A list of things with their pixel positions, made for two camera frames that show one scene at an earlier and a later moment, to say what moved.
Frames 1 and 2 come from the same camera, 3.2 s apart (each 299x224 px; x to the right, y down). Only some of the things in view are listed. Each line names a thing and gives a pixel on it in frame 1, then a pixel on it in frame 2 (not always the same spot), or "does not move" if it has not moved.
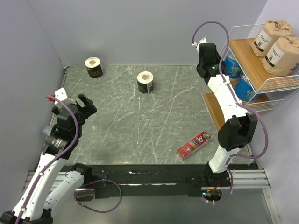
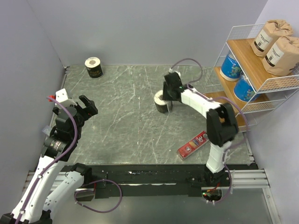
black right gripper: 217,56 to 165,95
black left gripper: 89,108 does not move
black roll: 145,82 to 160,104
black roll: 93,66 does not move
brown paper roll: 272,31 does not move
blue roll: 245,91 does not move
